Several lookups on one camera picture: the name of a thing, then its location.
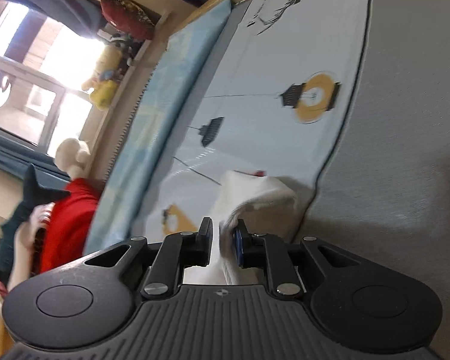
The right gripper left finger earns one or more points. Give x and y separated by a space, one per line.
177 252

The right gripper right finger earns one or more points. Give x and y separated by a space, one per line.
268 253

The white t-shirt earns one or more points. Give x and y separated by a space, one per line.
265 204

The red folded blanket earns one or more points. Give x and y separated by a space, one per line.
69 224

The white plush toy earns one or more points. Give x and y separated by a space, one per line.
72 157

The white folded quilt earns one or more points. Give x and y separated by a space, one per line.
24 240

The light blue folded sheet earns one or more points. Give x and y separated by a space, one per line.
164 95

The deer print bed sheet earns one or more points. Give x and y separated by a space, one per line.
268 105

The dark teal shark plush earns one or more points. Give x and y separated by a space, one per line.
33 194

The yellow plush toys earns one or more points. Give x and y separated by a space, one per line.
103 83

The blue left curtain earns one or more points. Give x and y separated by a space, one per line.
16 155

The window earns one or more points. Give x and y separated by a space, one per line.
43 65

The dark red cushion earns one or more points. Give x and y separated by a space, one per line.
129 18

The purple right curtain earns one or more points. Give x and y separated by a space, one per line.
83 17

